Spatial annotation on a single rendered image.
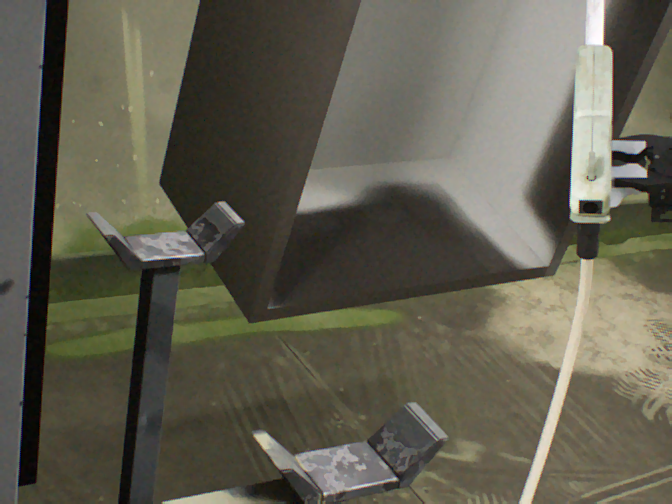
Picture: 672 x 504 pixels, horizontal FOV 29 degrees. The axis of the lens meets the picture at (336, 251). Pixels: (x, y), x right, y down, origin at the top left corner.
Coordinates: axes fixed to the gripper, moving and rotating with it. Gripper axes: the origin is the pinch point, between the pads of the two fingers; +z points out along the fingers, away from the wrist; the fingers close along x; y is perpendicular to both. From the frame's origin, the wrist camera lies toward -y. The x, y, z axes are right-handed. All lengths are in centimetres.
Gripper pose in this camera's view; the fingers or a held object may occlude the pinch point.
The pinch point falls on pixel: (583, 161)
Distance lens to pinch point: 165.8
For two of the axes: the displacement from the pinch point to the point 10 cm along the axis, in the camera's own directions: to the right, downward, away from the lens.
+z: -9.8, -0.2, 1.7
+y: 1.1, 7.1, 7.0
